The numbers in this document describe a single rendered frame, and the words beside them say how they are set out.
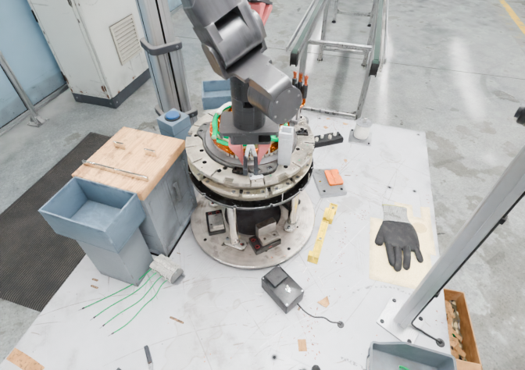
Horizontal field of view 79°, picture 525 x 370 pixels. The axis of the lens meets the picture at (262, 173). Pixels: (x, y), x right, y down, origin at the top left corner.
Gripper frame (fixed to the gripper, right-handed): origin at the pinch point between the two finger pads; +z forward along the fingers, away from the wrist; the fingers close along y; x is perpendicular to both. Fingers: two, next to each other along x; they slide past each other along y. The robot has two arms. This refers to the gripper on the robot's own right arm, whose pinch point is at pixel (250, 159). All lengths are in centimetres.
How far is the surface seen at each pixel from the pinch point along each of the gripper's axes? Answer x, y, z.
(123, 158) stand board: 12.7, -31.6, 10.3
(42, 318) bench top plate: -14, -53, 39
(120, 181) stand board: 5.0, -30.0, 10.3
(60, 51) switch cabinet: 209, -154, 67
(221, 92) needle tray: 50, -10, 14
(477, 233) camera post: -18.8, 35.2, -0.5
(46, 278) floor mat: 37, -111, 115
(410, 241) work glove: 4, 45, 37
